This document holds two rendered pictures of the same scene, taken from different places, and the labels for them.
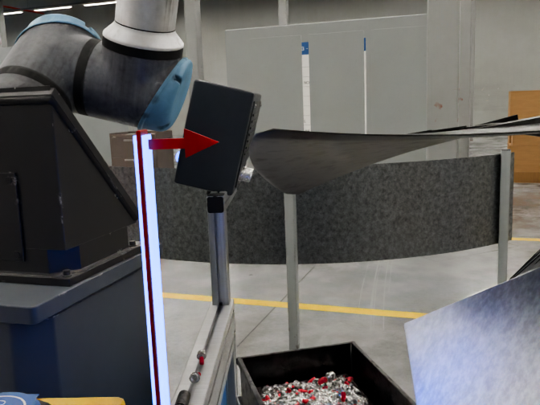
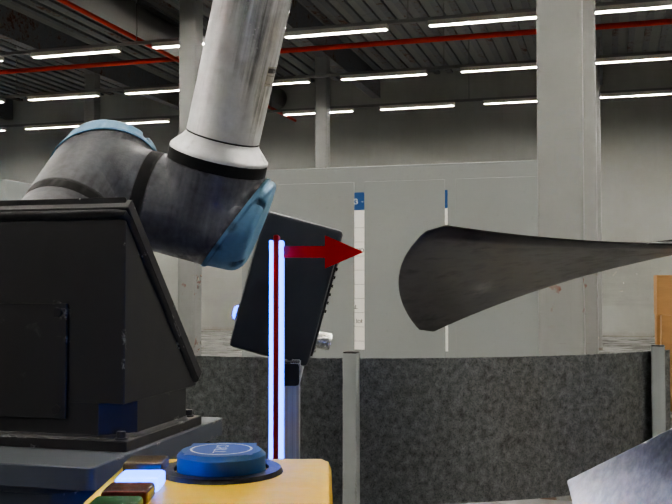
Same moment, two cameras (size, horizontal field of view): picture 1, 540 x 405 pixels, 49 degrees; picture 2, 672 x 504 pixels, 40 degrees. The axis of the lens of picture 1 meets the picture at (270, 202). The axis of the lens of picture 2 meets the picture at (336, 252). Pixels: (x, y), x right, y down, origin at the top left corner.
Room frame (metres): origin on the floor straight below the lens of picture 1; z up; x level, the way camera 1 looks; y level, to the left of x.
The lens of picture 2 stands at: (-0.18, 0.10, 1.16)
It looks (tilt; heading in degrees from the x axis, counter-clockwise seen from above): 2 degrees up; 357
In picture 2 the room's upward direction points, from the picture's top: straight up
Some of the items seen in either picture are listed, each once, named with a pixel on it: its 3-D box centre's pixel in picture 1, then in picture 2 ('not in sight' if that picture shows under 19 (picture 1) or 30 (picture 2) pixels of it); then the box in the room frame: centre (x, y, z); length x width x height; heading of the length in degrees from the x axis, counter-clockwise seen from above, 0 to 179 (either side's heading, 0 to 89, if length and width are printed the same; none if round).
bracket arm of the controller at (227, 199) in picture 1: (222, 194); (291, 366); (1.12, 0.09, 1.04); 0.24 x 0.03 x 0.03; 178
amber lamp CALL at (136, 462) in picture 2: not in sight; (146, 465); (0.24, 0.16, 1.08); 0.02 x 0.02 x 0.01; 88
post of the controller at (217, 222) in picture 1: (218, 249); (288, 437); (1.02, 0.09, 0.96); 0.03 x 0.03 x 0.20; 88
